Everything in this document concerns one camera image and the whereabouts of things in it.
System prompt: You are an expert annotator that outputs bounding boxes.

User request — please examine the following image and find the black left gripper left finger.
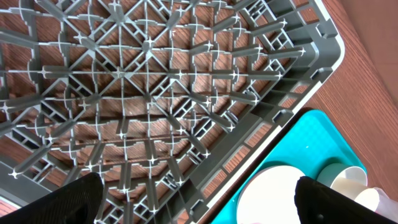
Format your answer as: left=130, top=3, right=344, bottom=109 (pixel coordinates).
left=1, top=172, right=103, bottom=224

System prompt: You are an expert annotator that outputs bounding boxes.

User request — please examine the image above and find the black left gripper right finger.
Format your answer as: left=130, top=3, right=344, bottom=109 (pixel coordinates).
left=294, top=176, right=395, bottom=224

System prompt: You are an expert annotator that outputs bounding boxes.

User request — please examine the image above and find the white round plate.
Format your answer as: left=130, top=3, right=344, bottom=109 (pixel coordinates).
left=236, top=166, right=304, bottom=224

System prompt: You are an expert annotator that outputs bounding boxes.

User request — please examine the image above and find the grey dishwasher rack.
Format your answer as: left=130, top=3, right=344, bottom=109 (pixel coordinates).
left=1, top=0, right=345, bottom=223

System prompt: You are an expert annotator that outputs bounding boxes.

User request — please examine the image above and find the grey small bowl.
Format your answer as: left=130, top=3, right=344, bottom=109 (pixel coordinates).
left=317, top=163, right=348, bottom=187

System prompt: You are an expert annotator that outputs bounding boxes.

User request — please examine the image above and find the white cup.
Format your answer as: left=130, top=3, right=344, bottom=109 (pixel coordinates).
left=331, top=167, right=380, bottom=212

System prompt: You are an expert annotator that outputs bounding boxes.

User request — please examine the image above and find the teal plastic tray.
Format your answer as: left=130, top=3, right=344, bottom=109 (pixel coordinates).
left=211, top=110, right=366, bottom=224

